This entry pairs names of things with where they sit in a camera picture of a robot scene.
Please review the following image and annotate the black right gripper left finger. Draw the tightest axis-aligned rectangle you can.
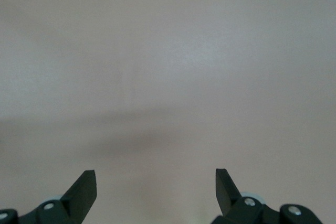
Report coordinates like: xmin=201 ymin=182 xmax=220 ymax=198
xmin=18 ymin=170 xmax=97 ymax=224

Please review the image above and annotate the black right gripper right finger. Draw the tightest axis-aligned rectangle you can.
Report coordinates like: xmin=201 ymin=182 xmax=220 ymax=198
xmin=212 ymin=168 xmax=323 ymax=224

